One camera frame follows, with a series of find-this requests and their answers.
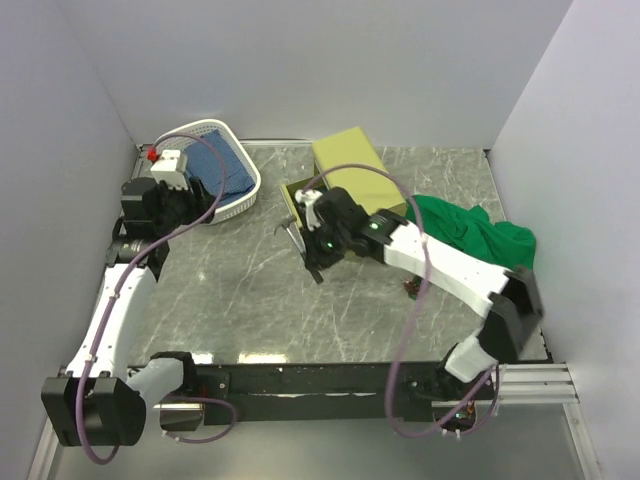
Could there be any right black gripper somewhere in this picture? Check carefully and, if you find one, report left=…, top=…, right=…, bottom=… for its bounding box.
left=299, top=216, right=350, bottom=270

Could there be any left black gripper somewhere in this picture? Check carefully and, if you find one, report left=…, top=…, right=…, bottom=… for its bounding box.
left=153, top=176, right=218, bottom=235

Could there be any black handled hammer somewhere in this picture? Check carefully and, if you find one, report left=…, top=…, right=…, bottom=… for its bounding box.
left=273, top=216, right=306, bottom=257

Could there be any hex key set green holder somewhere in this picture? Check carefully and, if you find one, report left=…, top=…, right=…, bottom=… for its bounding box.
left=403, top=277, right=422, bottom=300

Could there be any olive green tool chest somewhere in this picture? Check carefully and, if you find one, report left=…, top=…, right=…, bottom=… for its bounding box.
left=280, top=127, right=407, bottom=237

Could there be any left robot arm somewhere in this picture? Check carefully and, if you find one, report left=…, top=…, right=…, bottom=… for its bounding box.
left=41, top=177, right=216, bottom=447

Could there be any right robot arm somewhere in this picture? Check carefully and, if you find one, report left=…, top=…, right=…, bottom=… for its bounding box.
left=294, top=187, right=543, bottom=399

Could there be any blue cloth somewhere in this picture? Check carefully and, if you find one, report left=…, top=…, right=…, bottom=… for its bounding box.
left=184, top=130, right=255, bottom=207

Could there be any white plastic basket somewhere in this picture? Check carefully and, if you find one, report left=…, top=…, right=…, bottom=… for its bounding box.
left=154, top=119, right=262, bottom=225

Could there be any green cloth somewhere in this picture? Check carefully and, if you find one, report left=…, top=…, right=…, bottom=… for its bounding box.
left=413, top=195, right=537, bottom=270

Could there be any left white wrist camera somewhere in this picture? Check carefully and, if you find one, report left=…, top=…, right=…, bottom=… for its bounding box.
left=147, top=146, right=190, bottom=191

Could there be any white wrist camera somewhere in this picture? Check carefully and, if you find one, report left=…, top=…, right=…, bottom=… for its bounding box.
left=294, top=189, right=323, bottom=231
left=147, top=146, right=190, bottom=191

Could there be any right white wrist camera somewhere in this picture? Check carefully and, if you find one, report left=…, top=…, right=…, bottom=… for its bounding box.
left=294, top=189, right=323, bottom=231

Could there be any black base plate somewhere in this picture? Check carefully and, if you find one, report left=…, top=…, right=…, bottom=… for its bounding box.
left=138, top=363, right=494, bottom=432

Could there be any aluminium frame rail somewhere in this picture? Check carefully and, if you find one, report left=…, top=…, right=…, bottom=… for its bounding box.
left=27, top=143, right=581, bottom=480

